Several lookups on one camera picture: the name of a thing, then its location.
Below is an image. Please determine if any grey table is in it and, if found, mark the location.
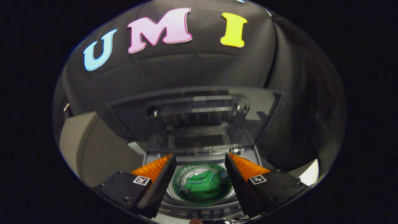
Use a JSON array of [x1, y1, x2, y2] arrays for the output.
[[59, 111, 145, 188]]

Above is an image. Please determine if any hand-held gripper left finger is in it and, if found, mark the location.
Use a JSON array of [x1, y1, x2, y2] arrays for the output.
[[93, 154, 177, 219]]

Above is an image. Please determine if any green polo shirt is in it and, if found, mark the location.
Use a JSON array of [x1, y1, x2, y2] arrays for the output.
[[183, 170, 223, 199]]

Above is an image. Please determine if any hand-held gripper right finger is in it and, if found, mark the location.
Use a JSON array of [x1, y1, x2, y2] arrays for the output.
[[224, 152, 311, 218]]

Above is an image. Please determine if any grey washing machine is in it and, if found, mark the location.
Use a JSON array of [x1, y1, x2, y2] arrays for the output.
[[137, 142, 265, 223]]

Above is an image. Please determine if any white board with black marks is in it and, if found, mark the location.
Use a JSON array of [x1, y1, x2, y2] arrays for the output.
[[288, 159, 319, 187]]

